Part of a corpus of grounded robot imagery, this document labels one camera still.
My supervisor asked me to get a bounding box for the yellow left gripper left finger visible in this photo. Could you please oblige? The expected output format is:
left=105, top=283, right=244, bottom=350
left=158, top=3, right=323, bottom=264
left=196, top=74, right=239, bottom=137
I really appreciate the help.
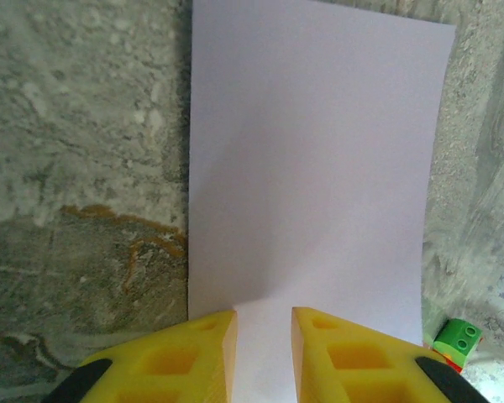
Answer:
left=45, top=309, right=239, bottom=403

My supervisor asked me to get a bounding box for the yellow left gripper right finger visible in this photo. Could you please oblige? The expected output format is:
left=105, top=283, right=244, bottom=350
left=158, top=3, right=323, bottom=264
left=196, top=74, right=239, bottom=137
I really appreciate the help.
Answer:
left=291, top=306, right=486, bottom=403

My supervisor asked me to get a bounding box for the lavender cloth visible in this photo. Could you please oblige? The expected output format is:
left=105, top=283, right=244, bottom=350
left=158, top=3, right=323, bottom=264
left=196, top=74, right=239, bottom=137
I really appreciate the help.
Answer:
left=187, top=0, right=458, bottom=403

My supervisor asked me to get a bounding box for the thin red toy brick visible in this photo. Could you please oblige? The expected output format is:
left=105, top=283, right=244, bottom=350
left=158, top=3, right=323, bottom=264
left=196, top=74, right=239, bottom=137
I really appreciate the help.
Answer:
left=443, top=354, right=467, bottom=374

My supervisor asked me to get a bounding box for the green toy brick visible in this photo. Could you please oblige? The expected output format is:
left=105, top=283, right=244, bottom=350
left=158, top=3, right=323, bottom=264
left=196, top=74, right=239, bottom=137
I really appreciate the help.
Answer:
left=431, top=317, right=485, bottom=366

